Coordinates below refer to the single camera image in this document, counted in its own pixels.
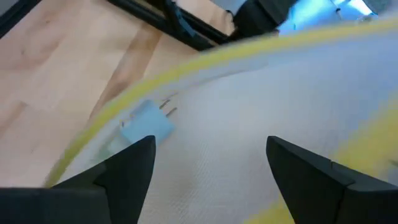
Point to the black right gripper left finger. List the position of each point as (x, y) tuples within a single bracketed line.
[(93, 199)]

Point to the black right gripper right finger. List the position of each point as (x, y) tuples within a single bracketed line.
[(326, 199)]

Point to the small light blue block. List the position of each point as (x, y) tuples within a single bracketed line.
[(146, 124)]

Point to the mesh pouch with yellow trim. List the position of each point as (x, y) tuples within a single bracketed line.
[(233, 109)]

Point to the black metal rig frame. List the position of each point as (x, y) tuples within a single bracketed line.
[(174, 29)]

